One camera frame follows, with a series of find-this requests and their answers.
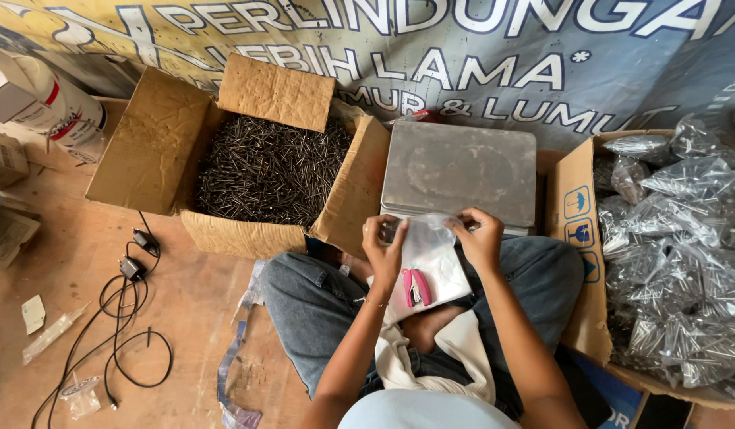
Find person's right hand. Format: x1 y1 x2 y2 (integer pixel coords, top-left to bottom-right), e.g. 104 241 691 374
444 207 506 275

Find person's left hand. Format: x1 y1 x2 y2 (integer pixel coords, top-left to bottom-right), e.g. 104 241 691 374
362 214 410 284

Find clear plastic bag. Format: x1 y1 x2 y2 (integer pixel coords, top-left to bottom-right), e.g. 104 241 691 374
381 213 465 270

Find pink stapler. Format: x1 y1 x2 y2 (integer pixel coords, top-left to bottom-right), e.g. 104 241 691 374
401 268 433 309

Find stack of white plastic bags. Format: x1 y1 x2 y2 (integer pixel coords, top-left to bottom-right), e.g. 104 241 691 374
367 238 473 326

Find metal weighing scale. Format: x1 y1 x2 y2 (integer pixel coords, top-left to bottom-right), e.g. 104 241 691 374
379 121 538 237

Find person's bare foot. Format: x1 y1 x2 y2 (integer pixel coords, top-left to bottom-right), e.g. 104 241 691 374
401 305 467 356

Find blue jeans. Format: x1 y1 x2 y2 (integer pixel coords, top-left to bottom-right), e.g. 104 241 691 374
259 235 586 423

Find printed cardboard box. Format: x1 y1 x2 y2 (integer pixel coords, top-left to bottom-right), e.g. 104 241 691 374
545 129 735 412

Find white cloth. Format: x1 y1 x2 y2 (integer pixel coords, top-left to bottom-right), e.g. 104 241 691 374
373 310 498 406

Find heap of loose dark nails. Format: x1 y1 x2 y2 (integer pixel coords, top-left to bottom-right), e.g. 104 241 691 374
193 113 354 228

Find red labelled plastic packet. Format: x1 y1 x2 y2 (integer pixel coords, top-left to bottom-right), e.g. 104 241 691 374
384 108 435 126

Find light blue shirt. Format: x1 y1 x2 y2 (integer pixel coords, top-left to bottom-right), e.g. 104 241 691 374
337 388 522 429

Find bluish plastic strip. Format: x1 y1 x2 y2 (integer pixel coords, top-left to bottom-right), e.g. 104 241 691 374
216 259 269 429

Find heap of bagged nails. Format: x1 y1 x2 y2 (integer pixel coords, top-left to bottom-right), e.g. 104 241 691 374
593 113 735 407

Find printed blue banner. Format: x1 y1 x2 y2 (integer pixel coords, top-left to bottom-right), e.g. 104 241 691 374
0 0 735 151

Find blue printed packet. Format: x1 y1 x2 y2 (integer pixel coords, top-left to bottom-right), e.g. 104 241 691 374
567 350 644 429

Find black charger adapter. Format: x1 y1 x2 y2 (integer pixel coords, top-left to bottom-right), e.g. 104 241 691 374
133 228 161 257
118 255 148 282

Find open cardboard box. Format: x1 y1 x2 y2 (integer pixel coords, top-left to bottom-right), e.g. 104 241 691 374
85 52 393 261

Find small labelled plastic bag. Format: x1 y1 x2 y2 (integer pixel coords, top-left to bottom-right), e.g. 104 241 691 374
58 375 103 421

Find white paint bucket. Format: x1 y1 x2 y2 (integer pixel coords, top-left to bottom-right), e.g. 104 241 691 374
13 54 108 165

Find long clear plastic sleeve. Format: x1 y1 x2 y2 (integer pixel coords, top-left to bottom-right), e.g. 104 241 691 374
21 301 92 367

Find white paper scrap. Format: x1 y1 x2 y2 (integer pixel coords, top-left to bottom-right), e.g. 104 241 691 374
20 294 47 336

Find flat printed cardboard sheet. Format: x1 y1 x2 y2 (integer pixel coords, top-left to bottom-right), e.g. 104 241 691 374
0 207 42 269

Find small brown cardboard box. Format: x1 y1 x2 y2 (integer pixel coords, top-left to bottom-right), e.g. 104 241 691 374
0 128 30 191

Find white carton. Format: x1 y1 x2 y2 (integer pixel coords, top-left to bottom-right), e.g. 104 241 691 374
0 46 48 124

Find black charger cable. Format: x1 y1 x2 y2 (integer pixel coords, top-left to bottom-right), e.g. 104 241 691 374
99 211 175 412
30 275 143 429

